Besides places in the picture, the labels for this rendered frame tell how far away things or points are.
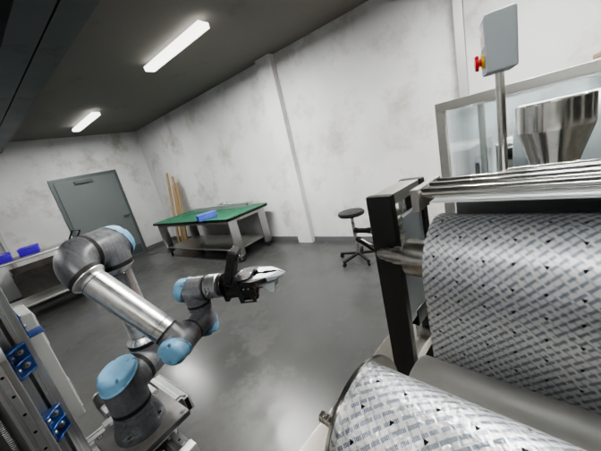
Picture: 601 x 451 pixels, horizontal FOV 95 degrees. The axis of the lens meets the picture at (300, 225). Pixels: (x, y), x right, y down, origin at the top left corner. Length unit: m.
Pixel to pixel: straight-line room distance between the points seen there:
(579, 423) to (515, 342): 0.09
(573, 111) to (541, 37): 2.95
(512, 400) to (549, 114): 0.59
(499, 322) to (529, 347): 0.04
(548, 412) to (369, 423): 0.20
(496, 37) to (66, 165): 7.95
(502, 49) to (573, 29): 3.08
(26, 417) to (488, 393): 1.08
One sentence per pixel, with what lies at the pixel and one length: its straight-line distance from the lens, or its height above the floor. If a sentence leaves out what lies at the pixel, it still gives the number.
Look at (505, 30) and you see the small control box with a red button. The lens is 0.71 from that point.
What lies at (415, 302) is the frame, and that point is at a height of 1.19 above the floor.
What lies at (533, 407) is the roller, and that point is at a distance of 0.44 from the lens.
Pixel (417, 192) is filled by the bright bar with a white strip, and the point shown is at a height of 1.45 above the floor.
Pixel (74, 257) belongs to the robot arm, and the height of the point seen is 1.42.
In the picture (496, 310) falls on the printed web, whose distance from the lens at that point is 0.43.
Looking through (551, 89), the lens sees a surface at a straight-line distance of 1.15.
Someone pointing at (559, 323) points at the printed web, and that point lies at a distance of 0.43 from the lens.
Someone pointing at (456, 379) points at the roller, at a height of 1.23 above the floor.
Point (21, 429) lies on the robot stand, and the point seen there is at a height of 1.02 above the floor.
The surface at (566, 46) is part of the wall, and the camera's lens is 3.76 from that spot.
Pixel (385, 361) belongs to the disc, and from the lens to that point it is 0.38.
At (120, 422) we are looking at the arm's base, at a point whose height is 0.90.
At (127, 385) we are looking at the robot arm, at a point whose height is 1.01.
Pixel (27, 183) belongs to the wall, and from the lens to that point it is 7.95.
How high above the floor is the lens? 1.55
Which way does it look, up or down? 15 degrees down
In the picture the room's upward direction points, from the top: 14 degrees counter-clockwise
